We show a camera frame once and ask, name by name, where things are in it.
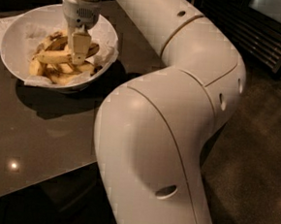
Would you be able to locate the white bowl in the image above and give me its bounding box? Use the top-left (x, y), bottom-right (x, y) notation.
top-left (0, 4), bottom-right (118, 93)

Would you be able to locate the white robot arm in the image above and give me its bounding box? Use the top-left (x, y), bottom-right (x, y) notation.
top-left (63, 0), bottom-right (246, 224)

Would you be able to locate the dark metal vent grille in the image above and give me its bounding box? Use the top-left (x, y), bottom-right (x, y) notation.
top-left (195, 0), bottom-right (281, 78)

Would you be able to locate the upper curved yellow banana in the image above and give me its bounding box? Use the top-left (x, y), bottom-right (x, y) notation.
top-left (45, 32), bottom-right (68, 50)

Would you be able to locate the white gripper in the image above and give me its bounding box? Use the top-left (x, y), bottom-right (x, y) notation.
top-left (62, 0), bottom-right (101, 65)

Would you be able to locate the white paper bowl liner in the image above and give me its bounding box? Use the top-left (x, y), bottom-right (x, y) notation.
top-left (24, 16), bottom-right (118, 89)

